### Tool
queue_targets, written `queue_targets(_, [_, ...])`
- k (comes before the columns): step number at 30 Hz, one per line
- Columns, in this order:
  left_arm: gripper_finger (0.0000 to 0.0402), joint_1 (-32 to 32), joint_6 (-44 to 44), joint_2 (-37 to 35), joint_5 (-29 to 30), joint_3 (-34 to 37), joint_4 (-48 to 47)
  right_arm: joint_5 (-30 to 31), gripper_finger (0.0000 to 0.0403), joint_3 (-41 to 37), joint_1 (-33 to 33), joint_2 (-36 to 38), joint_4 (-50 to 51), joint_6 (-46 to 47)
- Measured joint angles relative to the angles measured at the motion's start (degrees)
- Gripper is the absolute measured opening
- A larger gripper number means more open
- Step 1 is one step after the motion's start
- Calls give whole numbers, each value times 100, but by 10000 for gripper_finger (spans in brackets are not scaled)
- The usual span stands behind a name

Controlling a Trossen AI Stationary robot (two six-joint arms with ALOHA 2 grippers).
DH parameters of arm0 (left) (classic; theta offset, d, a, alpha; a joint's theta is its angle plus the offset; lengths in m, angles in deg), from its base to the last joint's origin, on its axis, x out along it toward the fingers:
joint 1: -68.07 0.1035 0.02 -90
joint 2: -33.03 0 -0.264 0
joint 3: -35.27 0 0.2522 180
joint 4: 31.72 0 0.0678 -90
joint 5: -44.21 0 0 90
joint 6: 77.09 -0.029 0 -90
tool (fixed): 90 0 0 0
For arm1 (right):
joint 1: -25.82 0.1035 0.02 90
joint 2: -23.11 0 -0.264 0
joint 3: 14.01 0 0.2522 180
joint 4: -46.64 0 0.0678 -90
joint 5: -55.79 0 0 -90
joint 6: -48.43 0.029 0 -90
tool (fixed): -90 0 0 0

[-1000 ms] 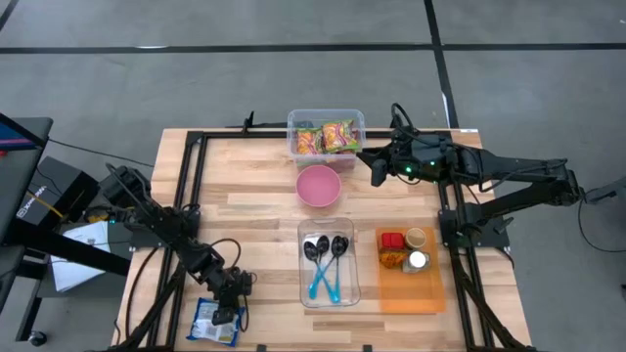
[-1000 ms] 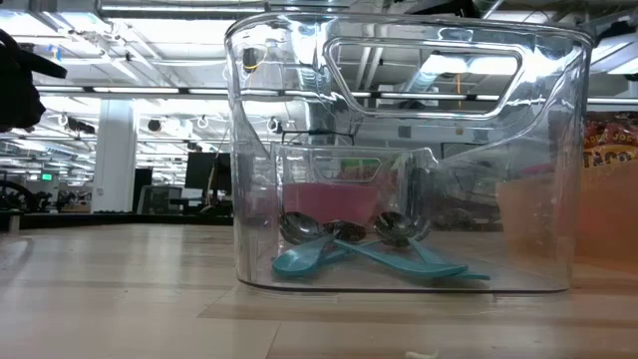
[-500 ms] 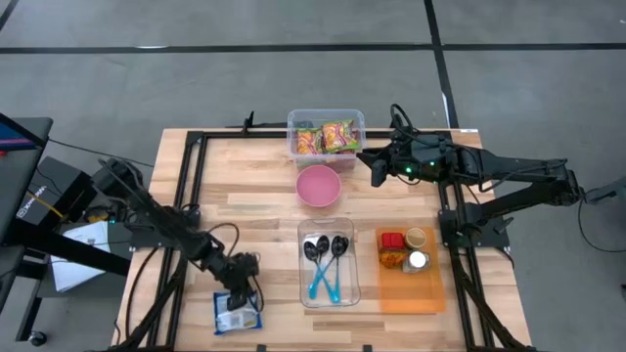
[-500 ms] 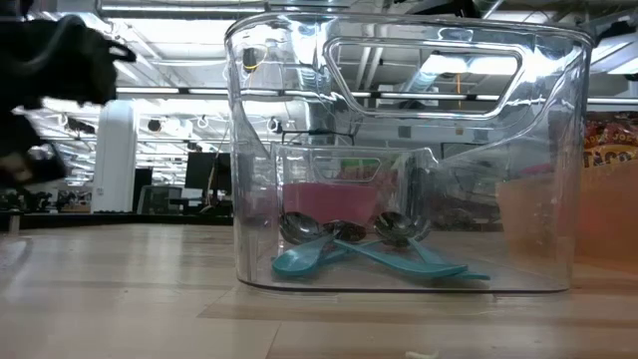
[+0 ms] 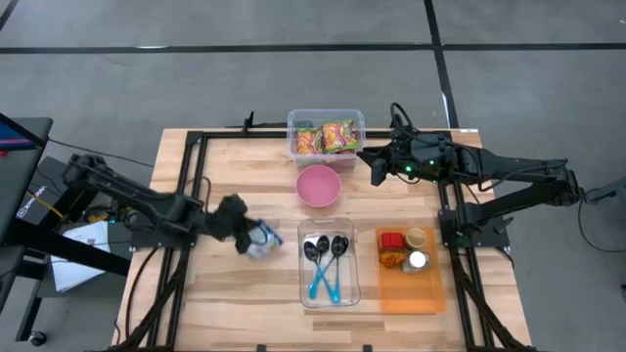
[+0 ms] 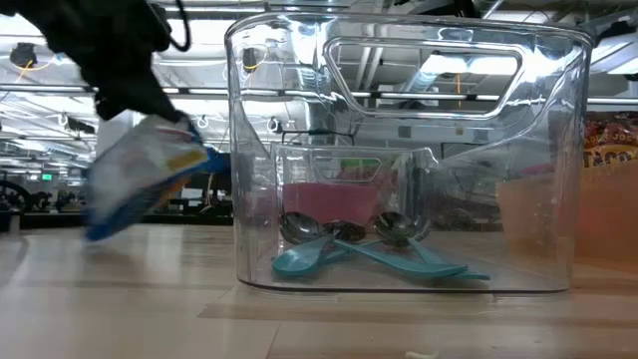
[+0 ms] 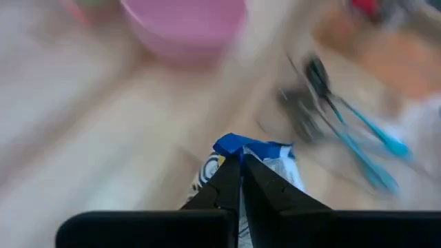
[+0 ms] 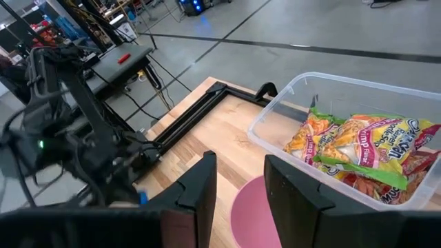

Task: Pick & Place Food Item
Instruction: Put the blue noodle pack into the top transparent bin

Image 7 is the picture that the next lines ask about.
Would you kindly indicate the blue white seaweed packet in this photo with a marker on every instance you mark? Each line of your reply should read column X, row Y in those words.
column 237, row 144

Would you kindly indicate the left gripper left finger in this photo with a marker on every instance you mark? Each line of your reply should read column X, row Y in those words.
column 227, row 186

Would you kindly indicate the red box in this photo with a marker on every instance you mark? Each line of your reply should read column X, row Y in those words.
column 365, row 5

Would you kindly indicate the orange plastic tray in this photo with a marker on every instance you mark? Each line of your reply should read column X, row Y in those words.
column 399, row 58

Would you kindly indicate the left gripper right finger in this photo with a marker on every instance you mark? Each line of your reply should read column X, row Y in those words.
column 265, row 196

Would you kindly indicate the pink bowl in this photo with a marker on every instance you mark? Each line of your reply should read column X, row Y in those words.
column 186, row 24

